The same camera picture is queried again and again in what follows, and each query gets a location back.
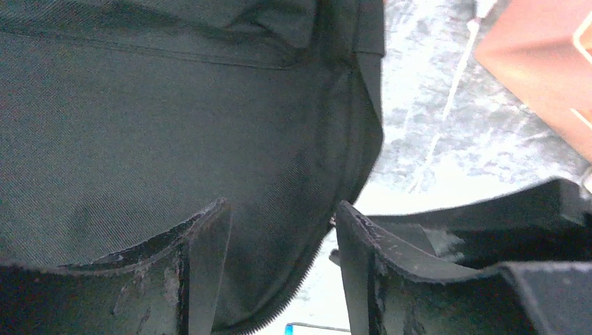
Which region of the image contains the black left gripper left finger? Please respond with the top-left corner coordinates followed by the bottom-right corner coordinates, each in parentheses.
top-left (1, 198), bottom-right (232, 334)

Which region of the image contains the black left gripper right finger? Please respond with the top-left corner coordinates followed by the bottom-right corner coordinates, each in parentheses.
top-left (336, 203), bottom-right (591, 334)

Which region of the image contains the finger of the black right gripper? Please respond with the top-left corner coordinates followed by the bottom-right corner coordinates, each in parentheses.
top-left (370, 178), bottom-right (591, 269)

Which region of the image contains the black student backpack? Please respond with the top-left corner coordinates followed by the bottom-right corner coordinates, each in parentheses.
top-left (1, 1), bottom-right (384, 334)

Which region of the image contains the blue white pen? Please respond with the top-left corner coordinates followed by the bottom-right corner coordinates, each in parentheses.
top-left (284, 322), bottom-right (351, 335)

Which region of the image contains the orange plastic desk organizer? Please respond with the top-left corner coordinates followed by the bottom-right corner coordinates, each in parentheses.
top-left (475, 1), bottom-right (591, 161)

